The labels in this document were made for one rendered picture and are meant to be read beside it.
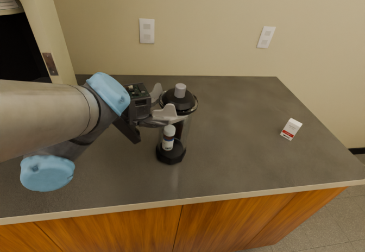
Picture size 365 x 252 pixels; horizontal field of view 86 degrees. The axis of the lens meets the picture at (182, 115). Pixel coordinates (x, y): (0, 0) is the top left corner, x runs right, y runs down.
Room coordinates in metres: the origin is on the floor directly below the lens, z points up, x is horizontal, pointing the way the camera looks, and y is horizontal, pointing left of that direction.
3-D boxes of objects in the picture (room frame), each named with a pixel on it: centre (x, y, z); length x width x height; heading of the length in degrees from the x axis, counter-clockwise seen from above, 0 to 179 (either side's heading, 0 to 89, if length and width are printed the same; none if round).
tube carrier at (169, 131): (0.43, 0.02, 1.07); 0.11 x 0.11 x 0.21
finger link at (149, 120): (0.36, 0.08, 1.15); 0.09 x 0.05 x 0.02; 94
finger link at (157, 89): (0.45, 0.08, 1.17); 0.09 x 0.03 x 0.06; 143
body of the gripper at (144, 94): (0.37, 0.14, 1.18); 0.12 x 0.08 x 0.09; 119
